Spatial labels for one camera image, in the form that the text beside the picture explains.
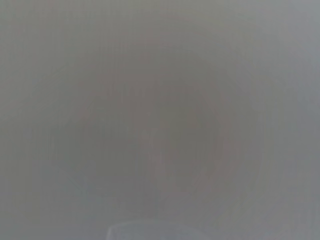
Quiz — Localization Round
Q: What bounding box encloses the clear plastic measuring cup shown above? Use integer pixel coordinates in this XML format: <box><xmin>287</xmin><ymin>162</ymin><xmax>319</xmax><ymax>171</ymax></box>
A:
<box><xmin>106</xmin><ymin>220</ymin><xmax>209</xmax><ymax>240</ymax></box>

